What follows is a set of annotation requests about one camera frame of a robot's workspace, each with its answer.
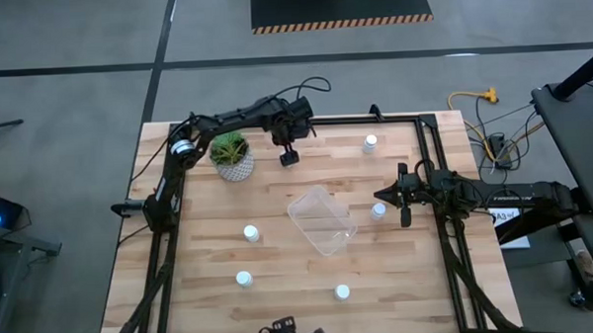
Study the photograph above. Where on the black power strip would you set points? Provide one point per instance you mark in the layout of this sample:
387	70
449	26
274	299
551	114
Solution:
499	149

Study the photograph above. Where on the black side cart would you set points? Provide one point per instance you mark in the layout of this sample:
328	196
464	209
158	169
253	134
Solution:
582	137

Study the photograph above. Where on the black tripod leg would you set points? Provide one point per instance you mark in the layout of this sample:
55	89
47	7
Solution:
3	125

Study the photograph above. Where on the cart caster wheel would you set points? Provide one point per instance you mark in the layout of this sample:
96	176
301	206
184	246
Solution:
577	299

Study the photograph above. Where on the green plant in white pot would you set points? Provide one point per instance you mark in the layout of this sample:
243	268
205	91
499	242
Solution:
234	168

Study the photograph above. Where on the clear plastic basket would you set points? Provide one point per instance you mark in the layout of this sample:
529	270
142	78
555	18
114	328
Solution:
323	220

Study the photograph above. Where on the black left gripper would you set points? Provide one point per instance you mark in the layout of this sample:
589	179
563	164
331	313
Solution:
295	117

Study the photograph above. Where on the black aluminium table frame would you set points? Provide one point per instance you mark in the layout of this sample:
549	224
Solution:
398	119

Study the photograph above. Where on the grey equipment stand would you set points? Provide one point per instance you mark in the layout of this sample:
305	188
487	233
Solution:
12	245

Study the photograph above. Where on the black slanted pole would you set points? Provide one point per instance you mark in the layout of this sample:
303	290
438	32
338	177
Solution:
585	72

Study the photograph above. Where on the black device with blue light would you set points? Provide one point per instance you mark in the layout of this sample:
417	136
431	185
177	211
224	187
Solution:
1	211

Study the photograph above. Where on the white paper label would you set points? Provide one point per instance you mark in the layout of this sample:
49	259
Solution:
514	240

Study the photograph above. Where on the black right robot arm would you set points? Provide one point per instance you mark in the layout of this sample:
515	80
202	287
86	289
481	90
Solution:
515	196

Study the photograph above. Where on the black hazard-striped floor mat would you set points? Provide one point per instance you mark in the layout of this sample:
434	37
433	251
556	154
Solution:
340	4

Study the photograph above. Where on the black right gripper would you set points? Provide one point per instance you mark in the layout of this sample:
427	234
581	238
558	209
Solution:
413	192

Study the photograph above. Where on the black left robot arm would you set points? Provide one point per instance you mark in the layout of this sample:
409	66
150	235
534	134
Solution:
216	122

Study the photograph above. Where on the white pill bottle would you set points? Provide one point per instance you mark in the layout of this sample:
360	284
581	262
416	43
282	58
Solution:
342	292
377	211
370	143
251	233
244	278

